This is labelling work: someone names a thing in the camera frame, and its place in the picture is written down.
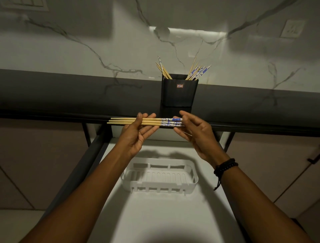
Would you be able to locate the person's left hand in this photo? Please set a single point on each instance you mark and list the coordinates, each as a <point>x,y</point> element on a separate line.
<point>131,140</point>

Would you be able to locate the person's right hand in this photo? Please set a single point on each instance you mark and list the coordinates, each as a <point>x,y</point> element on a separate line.
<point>202,140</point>

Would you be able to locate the person's left thumb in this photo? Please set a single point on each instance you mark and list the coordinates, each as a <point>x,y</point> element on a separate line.
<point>139,119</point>

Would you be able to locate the person's right thumb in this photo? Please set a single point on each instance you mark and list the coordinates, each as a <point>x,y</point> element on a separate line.
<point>190,117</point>

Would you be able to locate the blue patterned bamboo chopstick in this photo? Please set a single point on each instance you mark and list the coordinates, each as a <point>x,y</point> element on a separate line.
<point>125,118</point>
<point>122,121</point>
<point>117,123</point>

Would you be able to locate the person's right forearm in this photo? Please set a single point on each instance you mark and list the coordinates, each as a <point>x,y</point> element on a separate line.
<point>255,207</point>

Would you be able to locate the person's left forearm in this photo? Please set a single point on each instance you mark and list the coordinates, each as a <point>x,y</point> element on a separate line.
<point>85,200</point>

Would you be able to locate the black plastic utensil holder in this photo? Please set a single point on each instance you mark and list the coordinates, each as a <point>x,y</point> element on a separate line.
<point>178,94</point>

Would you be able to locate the bunch of chopsticks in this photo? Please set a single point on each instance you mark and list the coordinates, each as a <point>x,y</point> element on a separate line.
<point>196,72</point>

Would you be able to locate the white plastic slotted basket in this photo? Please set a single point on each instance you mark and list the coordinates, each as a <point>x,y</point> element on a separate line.
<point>160,179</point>

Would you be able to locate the beige cabinet front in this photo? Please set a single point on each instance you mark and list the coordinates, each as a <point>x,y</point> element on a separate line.
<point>42,162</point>
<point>275,170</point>

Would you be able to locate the dark metal frame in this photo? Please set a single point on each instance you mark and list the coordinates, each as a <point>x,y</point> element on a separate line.
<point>100,141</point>

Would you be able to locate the white wall socket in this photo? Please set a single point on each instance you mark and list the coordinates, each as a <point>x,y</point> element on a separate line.
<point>292,28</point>

